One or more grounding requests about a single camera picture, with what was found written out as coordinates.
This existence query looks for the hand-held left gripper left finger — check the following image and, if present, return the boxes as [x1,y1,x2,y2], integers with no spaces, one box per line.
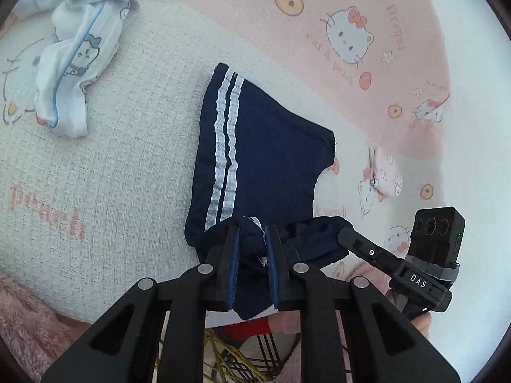
[42,223,242,383]

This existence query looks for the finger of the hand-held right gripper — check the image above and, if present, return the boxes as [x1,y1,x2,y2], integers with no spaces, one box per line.
[337,225,405,279]

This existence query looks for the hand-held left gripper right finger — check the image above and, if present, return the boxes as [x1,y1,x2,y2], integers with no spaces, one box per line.
[263,223,461,383]

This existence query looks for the navy shorts with white stripes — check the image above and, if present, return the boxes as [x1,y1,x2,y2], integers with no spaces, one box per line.
[184,63,360,322]

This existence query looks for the person's right hand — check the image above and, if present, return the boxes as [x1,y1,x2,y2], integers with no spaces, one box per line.
[384,288,434,342]

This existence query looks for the red plastic object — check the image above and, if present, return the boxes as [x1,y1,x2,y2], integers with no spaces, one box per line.
[221,315,276,342]

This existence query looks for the small pink printed cloth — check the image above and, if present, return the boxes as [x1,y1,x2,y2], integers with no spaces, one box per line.
[366,146,404,202]

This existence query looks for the cat print blanket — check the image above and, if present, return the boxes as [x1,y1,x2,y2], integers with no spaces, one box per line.
[0,0,511,326]

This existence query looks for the pink fluffy blanket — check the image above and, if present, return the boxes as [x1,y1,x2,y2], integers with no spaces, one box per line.
[0,271,98,383]

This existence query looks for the light blue cartoon print garment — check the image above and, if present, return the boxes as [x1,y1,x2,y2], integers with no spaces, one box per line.
[16,0,174,139]

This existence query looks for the yellow cord bundle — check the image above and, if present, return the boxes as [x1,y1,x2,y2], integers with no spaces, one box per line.
[203,329,256,383]

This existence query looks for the black wire rack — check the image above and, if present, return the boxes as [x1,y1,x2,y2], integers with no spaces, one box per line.
[205,329,301,383]

